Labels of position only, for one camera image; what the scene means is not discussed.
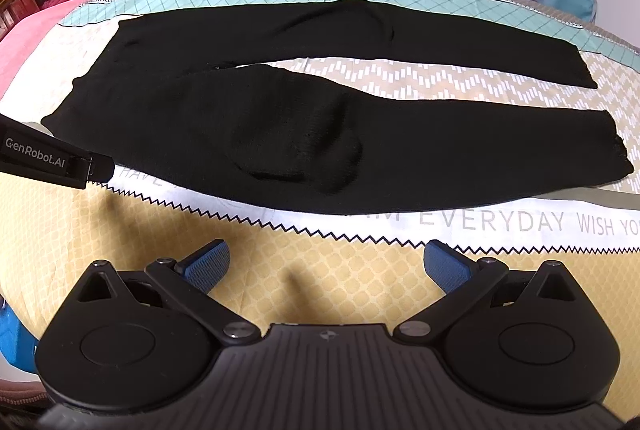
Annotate black knit pants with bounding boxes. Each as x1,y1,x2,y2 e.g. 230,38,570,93
42,0,634,214

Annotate patterned teal beige quilt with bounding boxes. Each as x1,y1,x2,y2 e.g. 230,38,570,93
1,0,639,381

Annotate pink bed sheet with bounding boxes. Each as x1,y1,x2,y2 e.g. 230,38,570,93
1,0,91,98

